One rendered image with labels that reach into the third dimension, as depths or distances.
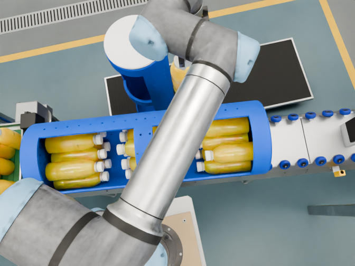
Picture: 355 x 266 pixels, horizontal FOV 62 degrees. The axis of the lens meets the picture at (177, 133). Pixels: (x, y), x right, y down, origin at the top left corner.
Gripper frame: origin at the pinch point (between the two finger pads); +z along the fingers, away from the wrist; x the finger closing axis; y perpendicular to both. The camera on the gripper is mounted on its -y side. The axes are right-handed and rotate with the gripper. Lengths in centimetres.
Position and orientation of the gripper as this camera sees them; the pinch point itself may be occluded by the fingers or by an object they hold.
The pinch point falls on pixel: (180, 59)
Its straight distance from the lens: 86.2
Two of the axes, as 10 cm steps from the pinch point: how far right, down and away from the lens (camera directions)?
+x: -1.0, -9.6, 2.5
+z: 0.6, 2.4, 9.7
